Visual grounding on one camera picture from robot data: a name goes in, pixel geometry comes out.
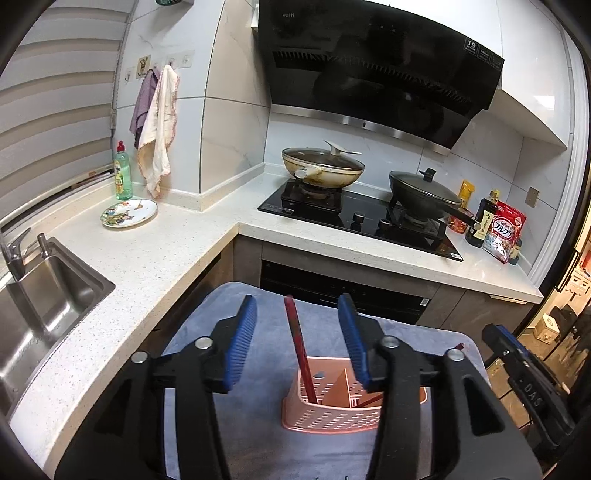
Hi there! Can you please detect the dark red chopstick gold band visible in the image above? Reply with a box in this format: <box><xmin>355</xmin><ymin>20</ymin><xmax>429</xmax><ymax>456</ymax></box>
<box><xmin>283</xmin><ymin>296</ymin><xmax>318</xmax><ymax>404</ymax></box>

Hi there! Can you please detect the dark maroon chopstick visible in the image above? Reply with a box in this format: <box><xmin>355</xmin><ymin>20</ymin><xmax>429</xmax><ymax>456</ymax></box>
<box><xmin>356</xmin><ymin>388</ymin><xmax>427</xmax><ymax>408</ymax></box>

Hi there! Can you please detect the chrome kitchen faucet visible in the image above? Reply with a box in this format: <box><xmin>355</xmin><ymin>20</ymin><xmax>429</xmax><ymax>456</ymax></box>
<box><xmin>1</xmin><ymin>227</ymin><xmax>50</xmax><ymax>282</ymax></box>

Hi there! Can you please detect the pink perforated utensil basket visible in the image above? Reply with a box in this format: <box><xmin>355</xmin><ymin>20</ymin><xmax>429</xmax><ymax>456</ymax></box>
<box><xmin>280</xmin><ymin>355</ymin><xmax>429</xmax><ymax>436</ymax></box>

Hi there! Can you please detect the small dark bottle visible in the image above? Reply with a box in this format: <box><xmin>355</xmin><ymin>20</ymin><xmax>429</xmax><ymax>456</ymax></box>
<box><xmin>508</xmin><ymin>238</ymin><xmax>522</xmax><ymax>265</ymax></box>

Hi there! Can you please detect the stainless steel sink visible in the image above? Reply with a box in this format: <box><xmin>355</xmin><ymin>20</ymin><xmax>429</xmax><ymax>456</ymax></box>
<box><xmin>1</xmin><ymin>237</ymin><xmax>115</xmax><ymax>418</ymax></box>

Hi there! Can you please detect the red cereal bag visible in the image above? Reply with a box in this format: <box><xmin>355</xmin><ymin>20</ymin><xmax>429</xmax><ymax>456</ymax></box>
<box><xmin>483</xmin><ymin>201</ymin><xmax>527</xmax><ymax>264</ymax></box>

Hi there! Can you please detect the red seasoning jar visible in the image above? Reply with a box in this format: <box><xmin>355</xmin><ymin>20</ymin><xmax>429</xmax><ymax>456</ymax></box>
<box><xmin>448</xmin><ymin>215</ymin><xmax>468</xmax><ymax>234</ymax></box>

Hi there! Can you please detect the dark soy sauce bottle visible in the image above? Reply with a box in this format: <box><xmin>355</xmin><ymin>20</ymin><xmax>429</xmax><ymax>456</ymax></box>
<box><xmin>465</xmin><ymin>189</ymin><xmax>500</xmax><ymax>248</ymax></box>

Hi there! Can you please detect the patterned white plate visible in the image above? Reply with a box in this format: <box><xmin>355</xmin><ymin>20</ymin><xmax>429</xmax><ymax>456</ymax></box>
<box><xmin>100</xmin><ymin>199</ymin><xmax>158</xmax><ymax>229</ymax></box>

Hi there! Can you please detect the black frying pan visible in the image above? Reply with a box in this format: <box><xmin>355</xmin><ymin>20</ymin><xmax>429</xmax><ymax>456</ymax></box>
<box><xmin>389</xmin><ymin>168</ymin><xmax>481</xmax><ymax>231</ymax></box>

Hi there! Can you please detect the black gas stove top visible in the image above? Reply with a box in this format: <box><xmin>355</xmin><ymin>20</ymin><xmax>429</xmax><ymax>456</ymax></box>
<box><xmin>259</xmin><ymin>179</ymin><xmax>464</xmax><ymax>262</ymax></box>

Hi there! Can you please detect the green dish soap bottle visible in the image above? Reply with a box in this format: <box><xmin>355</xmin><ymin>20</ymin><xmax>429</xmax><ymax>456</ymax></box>
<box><xmin>113</xmin><ymin>141</ymin><xmax>133</xmax><ymax>201</ymax></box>

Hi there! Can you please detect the beige wok with lid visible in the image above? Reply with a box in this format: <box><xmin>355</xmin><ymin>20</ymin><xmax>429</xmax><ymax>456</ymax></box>
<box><xmin>281</xmin><ymin>140</ymin><xmax>366</xmax><ymax>189</ymax></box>

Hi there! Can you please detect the cream hanging dish towel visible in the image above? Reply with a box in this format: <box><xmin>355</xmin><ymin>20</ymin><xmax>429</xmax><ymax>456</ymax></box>
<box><xmin>136</xmin><ymin>64</ymin><xmax>179</xmax><ymax>198</ymax></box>

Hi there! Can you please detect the purple hanging cloth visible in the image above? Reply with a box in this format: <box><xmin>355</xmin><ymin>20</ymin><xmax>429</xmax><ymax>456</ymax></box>
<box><xmin>129</xmin><ymin>68</ymin><xmax>160</xmax><ymax>149</ymax></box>

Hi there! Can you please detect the black range hood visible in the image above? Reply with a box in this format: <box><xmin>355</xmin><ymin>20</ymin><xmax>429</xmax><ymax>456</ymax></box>
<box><xmin>256</xmin><ymin>1</ymin><xmax>504</xmax><ymax>155</ymax></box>

